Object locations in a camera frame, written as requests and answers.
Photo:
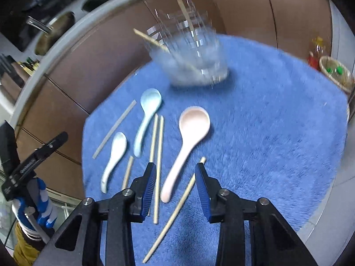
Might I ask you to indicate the wooden chopstick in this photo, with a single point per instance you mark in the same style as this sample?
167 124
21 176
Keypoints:
152 158
113 128
158 170
127 173
186 16
174 54
175 239

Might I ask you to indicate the woven waste basket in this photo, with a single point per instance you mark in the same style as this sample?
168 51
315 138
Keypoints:
337 73

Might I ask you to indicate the yellow cooking oil bottle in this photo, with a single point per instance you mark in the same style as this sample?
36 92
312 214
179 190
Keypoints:
316 52

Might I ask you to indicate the white ceramic spoon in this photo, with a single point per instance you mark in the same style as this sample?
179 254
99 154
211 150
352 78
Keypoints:
118 149

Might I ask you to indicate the blue towel mat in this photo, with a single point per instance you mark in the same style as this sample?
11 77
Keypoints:
278 130

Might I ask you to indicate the pink ceramic spoon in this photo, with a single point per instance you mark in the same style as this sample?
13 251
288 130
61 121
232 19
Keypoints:
194 125

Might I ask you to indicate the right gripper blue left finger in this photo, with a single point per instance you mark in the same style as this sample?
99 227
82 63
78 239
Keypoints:
99 232

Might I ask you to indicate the light blue ceramic spoon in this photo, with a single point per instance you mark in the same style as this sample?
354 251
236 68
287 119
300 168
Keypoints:
150 102

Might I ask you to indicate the blue white gloved hand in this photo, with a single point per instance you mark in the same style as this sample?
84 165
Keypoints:
36 220

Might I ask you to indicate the brown lower cabinets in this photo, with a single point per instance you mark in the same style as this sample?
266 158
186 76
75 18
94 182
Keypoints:
101 51

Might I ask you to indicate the wire utensil holder clear base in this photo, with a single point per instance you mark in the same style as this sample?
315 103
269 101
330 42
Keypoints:
206 54

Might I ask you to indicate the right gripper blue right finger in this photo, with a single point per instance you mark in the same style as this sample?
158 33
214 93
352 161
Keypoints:
273 241

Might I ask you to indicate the bronze wok with handle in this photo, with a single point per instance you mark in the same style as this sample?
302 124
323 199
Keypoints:
52 31

